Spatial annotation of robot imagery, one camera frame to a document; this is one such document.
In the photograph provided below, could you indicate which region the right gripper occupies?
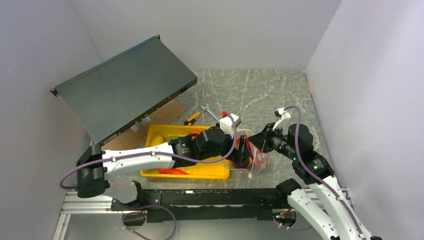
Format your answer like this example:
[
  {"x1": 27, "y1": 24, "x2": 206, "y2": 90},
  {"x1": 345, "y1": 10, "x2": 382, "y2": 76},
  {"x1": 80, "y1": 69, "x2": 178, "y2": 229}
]
[{"x1": 247, "y1": 121, "x2": 298, "y2": 160}]

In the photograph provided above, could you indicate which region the red bell pepper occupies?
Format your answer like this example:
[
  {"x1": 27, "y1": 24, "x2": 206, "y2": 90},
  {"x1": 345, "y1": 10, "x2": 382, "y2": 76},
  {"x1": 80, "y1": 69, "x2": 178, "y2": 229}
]
[{"x1": 247, "y1": 139, "x2": 260, "y2": 159}]

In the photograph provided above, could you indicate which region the clear polka dot zip bag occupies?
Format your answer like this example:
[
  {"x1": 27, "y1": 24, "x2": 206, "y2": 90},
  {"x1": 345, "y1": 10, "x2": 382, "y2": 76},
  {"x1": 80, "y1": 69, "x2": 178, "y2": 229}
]
[{"x1": 226, "y1": 128, "x2": 269, "y2": 179}]

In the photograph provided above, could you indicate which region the orange carrot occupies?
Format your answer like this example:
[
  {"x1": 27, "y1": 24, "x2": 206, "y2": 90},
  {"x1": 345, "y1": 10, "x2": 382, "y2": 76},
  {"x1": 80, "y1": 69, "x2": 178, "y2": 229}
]
[{"x1": 157, "y1": 168, "x2": 188, "y2": 175}]

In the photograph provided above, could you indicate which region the red apple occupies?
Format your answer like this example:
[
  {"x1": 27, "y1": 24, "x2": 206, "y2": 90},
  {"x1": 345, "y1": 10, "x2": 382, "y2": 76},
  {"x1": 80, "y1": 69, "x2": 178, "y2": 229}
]
[{"x1": 253, "y1": 151, "x2": 269, "y2": 173}]

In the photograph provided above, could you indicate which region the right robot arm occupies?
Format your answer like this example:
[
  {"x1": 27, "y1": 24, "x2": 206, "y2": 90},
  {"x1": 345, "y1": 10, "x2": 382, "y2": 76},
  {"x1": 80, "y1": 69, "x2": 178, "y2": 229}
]
[{"x1": 248, "y1": 123, "x2": 379, "y2": 240}]

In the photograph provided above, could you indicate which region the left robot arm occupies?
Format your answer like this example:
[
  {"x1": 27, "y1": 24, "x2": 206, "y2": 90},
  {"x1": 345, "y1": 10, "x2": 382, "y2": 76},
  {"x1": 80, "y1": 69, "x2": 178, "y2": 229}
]
[{"x1": 76, "y1": 126, "x2": 252, "y2": 210}]

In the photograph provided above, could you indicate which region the yellow plastic tray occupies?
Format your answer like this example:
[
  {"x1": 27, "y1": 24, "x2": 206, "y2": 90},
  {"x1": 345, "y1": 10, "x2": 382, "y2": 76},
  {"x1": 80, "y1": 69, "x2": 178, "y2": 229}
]
[{"x1": 140, "y1": 124, "x2": 230, "y2": 180}]

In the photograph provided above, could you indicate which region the orange pumpkin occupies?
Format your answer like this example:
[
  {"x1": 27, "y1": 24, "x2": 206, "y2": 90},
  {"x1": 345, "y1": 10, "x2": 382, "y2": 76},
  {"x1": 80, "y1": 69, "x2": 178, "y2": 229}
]
[{"x1": 189, "y1": 130, "x2": 201, "y2": 139}]

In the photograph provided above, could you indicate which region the silver wrench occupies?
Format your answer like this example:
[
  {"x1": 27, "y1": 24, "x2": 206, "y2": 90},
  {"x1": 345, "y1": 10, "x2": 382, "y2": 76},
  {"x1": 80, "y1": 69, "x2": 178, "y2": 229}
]
[{"x1": 200, "y1": 103, "x2": 221, "y2": 122}]

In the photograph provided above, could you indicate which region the green cabbage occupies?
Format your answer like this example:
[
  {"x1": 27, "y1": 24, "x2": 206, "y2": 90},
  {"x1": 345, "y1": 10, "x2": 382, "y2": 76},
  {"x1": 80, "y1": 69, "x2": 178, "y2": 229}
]
[{"x1": 167, "y1": 136, "x2": 179, "y2": 143}]

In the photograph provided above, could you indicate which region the yellow mango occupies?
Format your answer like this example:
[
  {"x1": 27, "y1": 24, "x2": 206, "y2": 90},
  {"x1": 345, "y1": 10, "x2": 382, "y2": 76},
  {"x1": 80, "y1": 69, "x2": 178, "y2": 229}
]
[{"x1": 150, "y1": 135, "x2": 165, "y2": 147}]

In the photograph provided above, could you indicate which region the wooden board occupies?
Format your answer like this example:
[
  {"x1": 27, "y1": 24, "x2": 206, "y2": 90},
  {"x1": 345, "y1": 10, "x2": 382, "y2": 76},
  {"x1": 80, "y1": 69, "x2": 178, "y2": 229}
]
[{"x1": 101, "y1": 99, "x2": 186, "y2": 150}]

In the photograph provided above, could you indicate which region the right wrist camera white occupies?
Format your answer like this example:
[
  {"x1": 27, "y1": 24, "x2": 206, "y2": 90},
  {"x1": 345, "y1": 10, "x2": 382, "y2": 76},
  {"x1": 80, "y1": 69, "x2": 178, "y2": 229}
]
[{"x1": 272, "y1": 107, "x2": 291, "y2": 131}]

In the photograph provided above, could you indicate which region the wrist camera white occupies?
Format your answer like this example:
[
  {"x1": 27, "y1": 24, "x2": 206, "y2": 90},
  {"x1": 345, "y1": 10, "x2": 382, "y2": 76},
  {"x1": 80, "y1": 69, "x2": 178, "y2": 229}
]
[
  {"x1": 272, "y1": 107, "x2": 291, "y2": 131},
  {"x1": 219, "y1": 113, "x2": 242, "y2": 137}
]

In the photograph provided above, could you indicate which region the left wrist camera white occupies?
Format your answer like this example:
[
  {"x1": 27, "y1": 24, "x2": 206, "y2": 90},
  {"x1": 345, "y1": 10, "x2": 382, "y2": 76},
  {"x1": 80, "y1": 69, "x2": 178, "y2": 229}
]
[{"x1": 219, "y1": 113, "x2": 242, "y2": 137}]

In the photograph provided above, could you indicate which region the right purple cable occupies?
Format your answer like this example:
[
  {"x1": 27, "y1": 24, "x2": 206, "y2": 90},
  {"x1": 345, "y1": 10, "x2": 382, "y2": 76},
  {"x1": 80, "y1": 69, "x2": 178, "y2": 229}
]
[{"x1": 273, "y1": 105, "x2": 367, "y2": 240}]

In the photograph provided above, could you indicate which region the yellow handled screwdriver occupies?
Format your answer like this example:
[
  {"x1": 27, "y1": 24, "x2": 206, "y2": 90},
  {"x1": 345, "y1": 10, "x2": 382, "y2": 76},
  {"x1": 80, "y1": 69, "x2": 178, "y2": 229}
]
[{"x1": 183, "y1": 111, "x2": 201, "y2": 126}]

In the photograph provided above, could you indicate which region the black aluminium base frame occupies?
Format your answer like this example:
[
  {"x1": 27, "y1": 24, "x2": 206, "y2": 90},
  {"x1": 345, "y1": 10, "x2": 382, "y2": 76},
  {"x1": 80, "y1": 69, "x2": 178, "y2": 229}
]
[{"x1": 52, "y1": 140, "x2": 354, "y2": 240}]

